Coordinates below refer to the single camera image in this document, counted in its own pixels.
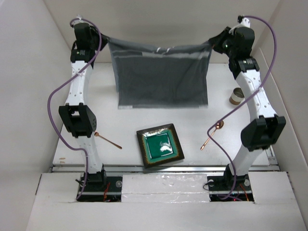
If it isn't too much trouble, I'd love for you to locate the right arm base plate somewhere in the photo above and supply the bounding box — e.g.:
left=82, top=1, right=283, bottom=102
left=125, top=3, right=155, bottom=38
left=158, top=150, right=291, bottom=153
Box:
left=205, top=175, right=252, bottom=194

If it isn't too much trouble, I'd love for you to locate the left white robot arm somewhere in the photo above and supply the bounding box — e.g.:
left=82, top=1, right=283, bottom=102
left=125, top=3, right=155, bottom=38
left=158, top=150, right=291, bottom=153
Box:
left=59, top=22, right=107, bottom=191

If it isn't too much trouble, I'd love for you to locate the green square ceramic plate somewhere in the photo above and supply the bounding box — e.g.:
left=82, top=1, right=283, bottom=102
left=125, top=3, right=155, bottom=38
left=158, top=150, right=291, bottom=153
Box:
left=136, top=123, right=185, bottom=169

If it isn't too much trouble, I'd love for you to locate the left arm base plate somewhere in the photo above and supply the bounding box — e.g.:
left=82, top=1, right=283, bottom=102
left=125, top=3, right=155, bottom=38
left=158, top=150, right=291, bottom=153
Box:
left=84, top=175, right=123, bottom=193

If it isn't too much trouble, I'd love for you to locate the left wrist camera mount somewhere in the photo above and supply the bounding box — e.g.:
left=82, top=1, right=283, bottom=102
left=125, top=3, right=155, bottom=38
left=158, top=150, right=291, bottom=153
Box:
left=69, top=14, right=88, bottom=27

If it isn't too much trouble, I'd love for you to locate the copper spoon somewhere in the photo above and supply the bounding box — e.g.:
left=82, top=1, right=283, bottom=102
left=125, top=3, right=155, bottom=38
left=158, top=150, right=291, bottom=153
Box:
left=200, top=120, right=224, bottom=150

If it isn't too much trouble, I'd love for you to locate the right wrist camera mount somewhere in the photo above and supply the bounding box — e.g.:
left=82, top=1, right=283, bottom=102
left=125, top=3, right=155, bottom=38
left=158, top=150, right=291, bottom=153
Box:
left=229, top=15, right=250, bottom=34

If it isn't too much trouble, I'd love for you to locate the copper fork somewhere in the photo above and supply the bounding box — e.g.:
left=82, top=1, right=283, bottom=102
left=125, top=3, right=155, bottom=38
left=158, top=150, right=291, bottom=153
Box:
left=94, top=131, right=122, bottom=150

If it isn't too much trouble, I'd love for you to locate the white and brown metal cup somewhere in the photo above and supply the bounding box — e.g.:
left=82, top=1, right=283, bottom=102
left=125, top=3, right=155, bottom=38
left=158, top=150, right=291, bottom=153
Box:
left=229, top=88, right=244, bottom=105

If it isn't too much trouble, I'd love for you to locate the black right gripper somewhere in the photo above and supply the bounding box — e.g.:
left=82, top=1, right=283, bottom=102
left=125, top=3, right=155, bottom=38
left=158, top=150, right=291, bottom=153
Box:
left=209, top=25, right=238, bottom=58

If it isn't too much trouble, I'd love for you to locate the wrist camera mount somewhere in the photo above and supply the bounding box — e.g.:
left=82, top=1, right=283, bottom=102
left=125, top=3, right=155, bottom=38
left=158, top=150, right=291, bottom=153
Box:
left=229, top=15, right=250, bottom=34
left=69, top=14, right=88, bottom=27

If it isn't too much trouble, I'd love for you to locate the grey striped cloth placemat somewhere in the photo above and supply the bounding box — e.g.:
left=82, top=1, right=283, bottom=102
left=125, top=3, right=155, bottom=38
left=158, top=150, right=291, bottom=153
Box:
left=108, top=38, right=212, bottom=109

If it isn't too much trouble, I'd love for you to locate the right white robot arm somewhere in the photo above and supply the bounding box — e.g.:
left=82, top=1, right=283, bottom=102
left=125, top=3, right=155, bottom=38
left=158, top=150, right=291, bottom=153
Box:
left=209, top=26, right=286, bottom=190

